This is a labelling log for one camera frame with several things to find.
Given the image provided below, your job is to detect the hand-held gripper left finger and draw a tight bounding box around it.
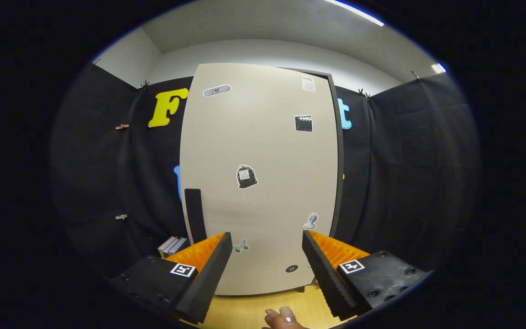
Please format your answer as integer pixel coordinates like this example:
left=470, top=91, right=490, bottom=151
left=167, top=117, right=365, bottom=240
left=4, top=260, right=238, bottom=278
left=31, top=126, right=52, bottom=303
left=108, top=232, right=234, bottom=325

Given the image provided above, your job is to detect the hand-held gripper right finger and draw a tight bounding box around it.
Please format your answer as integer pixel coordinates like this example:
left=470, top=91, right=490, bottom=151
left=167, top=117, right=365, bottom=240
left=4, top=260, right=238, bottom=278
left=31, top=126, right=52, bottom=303
left=301, top=230, right=432, bottom=320

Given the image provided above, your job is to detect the black door handle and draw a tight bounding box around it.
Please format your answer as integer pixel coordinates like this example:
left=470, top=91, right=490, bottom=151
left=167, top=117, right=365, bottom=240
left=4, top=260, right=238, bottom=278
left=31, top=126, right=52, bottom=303
left=184, top=188, right=208, bottom=245

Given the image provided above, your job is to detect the grey shoe cabinet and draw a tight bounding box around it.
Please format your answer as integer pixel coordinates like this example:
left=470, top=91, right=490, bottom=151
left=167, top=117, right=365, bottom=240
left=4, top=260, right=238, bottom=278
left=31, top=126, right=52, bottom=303
left=286, top=68, right=345, bottom=293

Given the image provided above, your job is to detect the beige shoe cabinet door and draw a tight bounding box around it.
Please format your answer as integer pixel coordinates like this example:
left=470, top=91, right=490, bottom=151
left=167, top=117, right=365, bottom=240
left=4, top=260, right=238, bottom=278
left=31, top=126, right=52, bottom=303
left=179, top=63, right=339, bottom=296

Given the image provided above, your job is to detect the white book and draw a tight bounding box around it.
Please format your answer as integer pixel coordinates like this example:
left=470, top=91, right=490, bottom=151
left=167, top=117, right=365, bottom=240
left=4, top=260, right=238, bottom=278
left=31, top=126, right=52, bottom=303
left=158, top=235, right=179, bottom=257

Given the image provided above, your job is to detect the black backdrop cloth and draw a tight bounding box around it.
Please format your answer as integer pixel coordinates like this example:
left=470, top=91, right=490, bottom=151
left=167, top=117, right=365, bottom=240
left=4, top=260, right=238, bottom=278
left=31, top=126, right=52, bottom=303
left=48, top=64, right=480, bottom=279

